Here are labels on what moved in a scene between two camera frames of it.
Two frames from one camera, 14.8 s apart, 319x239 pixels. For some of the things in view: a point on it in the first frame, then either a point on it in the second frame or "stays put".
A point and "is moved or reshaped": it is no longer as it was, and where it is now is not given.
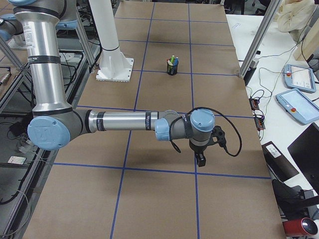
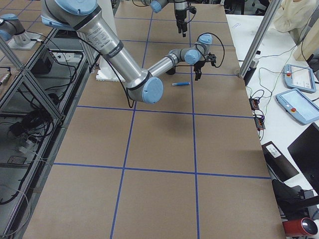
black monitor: x=305 y=151 stays put
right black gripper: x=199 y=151 to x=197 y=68
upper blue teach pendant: x=302 y=78 stays put
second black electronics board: x=259 y=123 stays put
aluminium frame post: x=259 y=38 stays put
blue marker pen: x=176 y=61 is moved or reshaped
